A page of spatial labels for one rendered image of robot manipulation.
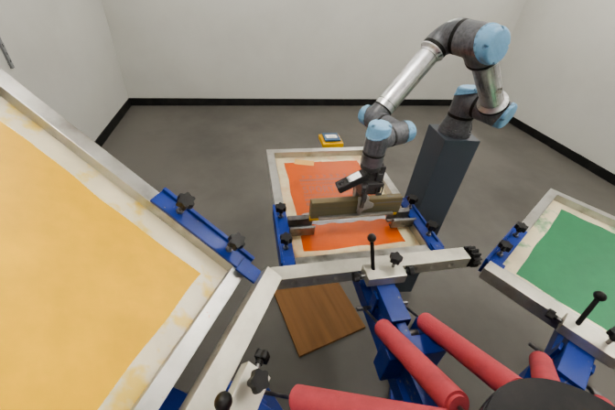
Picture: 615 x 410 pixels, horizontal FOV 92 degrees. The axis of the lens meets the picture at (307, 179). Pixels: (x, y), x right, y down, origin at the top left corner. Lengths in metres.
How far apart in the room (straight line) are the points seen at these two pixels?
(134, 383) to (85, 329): 0.14
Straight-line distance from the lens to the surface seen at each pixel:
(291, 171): 1.53
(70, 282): 0.79
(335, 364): 1.99
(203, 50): 4.64
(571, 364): 1.12
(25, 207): 0.86
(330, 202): 1.09
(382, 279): 0.96
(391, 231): 1.29
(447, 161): 1.63
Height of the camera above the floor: 1.81
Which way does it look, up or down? 35 degrees down
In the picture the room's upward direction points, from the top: 5 degrees clockwise
